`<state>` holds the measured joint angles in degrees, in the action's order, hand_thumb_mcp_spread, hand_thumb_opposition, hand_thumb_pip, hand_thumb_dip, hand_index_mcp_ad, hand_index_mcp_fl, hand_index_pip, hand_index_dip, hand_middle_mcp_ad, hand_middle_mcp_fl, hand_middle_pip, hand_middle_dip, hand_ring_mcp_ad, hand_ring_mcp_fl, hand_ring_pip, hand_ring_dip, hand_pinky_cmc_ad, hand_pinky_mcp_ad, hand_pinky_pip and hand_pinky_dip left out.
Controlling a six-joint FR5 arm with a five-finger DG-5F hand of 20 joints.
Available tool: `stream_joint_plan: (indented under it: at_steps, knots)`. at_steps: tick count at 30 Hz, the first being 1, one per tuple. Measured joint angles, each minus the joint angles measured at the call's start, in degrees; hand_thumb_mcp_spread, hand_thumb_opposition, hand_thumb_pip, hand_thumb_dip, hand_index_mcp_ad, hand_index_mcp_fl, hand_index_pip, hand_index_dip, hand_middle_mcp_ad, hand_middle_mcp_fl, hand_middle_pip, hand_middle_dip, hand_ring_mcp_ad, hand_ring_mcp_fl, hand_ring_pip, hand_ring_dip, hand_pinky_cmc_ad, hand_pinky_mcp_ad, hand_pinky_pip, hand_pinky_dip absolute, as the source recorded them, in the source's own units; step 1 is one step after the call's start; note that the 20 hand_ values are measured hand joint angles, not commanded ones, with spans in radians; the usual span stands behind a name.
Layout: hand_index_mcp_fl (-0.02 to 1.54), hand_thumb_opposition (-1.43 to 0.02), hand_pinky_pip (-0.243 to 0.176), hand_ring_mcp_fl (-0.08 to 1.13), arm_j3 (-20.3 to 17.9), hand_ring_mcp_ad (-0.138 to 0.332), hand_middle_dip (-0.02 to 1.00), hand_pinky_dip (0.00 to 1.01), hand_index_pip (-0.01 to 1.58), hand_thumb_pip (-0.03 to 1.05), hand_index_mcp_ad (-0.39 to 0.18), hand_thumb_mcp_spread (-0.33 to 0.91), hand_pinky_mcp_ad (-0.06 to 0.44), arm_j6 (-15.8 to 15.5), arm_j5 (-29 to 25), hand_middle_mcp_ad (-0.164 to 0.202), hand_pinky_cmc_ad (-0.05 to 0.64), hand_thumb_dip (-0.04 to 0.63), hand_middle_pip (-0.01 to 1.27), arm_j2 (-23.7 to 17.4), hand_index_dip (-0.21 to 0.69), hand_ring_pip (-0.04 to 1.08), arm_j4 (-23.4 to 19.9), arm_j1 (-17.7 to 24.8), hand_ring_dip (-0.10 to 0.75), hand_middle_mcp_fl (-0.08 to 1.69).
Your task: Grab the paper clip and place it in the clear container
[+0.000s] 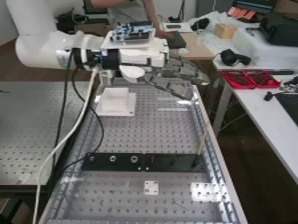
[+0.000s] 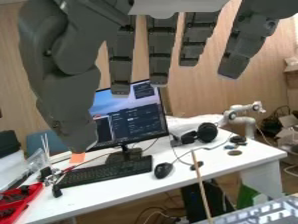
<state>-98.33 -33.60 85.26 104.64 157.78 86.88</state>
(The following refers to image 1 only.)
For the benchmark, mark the dark grey five-finger robot hand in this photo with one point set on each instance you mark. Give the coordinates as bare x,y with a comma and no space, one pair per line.
146,53

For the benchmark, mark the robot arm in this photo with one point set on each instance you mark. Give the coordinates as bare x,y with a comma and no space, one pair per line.
40,46

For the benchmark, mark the wooden desk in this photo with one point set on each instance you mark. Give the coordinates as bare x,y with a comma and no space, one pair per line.
196,48

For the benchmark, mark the person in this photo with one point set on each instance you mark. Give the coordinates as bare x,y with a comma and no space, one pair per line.
133,10

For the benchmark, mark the small white box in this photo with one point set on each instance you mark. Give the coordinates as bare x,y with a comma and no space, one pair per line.
114,102

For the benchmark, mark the small wooden block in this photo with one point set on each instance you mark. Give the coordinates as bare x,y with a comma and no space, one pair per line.
224,31

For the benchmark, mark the black headphones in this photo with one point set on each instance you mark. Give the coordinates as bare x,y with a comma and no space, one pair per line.
232,57

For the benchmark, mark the red tray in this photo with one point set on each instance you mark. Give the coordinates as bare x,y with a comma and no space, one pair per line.
238,80
264,78

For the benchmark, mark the thin stick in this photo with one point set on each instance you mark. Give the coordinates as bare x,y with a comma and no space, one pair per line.
202,140

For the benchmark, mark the black case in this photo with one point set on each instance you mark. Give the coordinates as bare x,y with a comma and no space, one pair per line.
280,30

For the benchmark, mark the white desk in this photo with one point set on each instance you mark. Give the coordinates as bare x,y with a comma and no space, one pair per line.
266,113

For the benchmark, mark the black plate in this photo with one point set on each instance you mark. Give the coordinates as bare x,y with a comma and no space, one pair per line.
133,162

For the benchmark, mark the black keyboard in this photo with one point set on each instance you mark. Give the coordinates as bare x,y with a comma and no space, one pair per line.
290,106

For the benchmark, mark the small white square plate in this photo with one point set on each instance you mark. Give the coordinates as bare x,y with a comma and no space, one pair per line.
150,187

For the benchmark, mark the clear box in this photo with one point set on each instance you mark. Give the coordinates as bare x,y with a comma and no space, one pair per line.
133,206

